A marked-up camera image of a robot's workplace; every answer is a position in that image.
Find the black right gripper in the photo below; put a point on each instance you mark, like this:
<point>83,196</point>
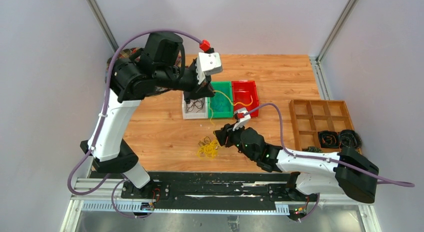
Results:
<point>224,135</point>

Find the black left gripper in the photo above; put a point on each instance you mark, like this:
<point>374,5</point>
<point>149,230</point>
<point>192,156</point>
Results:
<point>199,90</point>

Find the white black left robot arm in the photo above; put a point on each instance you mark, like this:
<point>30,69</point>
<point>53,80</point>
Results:
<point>161,63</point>

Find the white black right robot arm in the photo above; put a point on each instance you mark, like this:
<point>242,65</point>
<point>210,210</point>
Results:
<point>336,173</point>

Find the white plastic bin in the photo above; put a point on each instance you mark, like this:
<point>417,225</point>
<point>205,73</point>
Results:
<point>195,109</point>

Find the green plastic bin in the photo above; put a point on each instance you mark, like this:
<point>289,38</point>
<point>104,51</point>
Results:
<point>220,106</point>

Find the red plastic bin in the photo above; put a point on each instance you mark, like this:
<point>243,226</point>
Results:
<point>245,94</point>

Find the plaid flannel cloth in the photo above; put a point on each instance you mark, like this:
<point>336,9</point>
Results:
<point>121,55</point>

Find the wooden compartment tray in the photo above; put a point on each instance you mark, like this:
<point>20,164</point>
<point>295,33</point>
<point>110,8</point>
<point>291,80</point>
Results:
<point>323,125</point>

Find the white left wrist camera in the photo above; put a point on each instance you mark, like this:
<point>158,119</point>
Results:
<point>207,64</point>

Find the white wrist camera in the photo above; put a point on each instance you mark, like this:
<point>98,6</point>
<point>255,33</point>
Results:
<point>242,117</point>
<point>207,64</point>

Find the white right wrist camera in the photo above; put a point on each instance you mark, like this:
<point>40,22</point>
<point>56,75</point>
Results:
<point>242,117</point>

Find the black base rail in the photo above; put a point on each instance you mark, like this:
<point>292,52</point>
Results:
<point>202,193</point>

